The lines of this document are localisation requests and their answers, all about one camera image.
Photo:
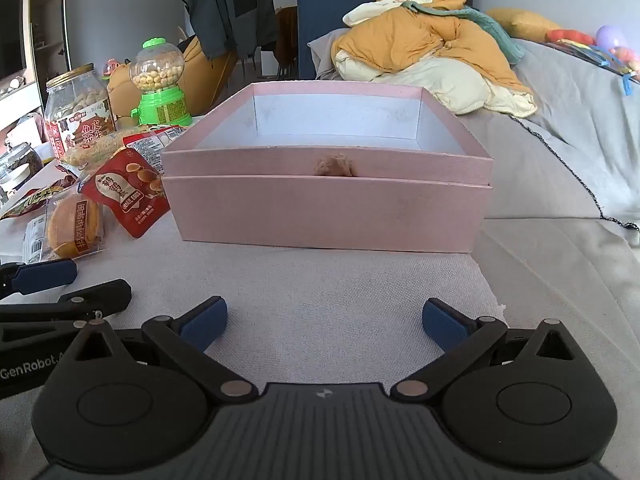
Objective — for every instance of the red and white snack packet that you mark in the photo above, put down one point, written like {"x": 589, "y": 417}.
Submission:
{"x": 155, "y": 145}

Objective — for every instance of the orange and cream quilt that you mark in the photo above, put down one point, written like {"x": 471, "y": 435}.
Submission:
{"x": 400, "y": 55}

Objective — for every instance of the clear rice bar packet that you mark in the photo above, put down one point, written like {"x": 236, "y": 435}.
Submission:
{"x": 95, "y": 150}

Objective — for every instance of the pink cardboard box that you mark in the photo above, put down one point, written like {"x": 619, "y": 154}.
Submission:
{"x": 325, "y": 210}

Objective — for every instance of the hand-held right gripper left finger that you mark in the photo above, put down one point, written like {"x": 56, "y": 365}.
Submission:
{"x": 205, "y": 329}

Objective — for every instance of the black television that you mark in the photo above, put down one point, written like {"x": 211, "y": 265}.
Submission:
{"x": 11, "y": 15}

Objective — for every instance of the colourful toy book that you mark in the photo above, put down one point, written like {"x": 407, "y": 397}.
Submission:
{"x": 600, "y": 57}

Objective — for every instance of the grey pillow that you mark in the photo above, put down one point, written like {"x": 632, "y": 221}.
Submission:
{"x": 322, "y": 55}

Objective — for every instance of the grey sofa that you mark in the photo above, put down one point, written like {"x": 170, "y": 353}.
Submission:
{"x": 575, "y": 110}

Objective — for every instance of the pink toy figure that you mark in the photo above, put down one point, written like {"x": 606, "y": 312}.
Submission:
{"x": 111, "y": 67}

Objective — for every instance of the teal cloth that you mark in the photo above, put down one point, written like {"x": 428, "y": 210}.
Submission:
{"x": 495, "y": 27}

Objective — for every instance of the yellow pillow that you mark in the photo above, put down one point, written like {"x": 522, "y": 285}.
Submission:
{"x": 525, "y": 22}

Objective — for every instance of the clear bread cake packet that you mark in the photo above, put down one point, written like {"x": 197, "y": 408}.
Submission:
{"x": 70, "y": 225}

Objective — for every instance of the purple toy ball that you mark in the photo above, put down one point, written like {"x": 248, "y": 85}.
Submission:
{"x": 611, "y": 37}

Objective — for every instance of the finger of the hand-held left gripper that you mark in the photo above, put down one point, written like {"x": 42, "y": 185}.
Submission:
{"x": 45, "y": 275}
{"x": 100, "y": 297}

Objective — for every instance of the dark red snack packet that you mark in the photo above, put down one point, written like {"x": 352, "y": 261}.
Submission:
{"x": 30, "y": 202}

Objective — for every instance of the brown chair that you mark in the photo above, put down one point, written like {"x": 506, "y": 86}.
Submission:
{"x": 286, "y": 35}

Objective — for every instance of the light grey cloth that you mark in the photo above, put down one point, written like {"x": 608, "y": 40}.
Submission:
{"x": 325, "y": 285}

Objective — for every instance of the glass jar with dark contents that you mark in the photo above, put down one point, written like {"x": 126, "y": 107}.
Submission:
{"x": 17, "y": 165}

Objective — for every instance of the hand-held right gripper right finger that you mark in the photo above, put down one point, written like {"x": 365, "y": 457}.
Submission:
{"x": 444, "y": 329}

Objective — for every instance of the white shelf unit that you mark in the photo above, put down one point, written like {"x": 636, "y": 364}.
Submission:
{"x": 46, "y": 15}

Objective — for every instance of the red and orange toy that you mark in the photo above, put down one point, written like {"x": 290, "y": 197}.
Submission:
{"x": 570, "y": 36}

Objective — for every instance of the peanut jar with red label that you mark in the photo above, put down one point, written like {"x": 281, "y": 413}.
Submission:
{"x": 75, "y": 110}

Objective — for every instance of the red egg snack packet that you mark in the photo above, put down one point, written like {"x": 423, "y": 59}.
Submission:
{"x": 125, "y": 195}

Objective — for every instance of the blue cabinet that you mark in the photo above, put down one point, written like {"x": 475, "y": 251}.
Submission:
{"x": 325, "y": 15}

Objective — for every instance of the green gumball machine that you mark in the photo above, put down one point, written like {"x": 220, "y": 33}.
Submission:
{"x": 162, "y": 105}

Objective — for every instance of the dark grey jacket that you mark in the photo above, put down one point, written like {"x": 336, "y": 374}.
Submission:
{"x": 225, "y": 10}

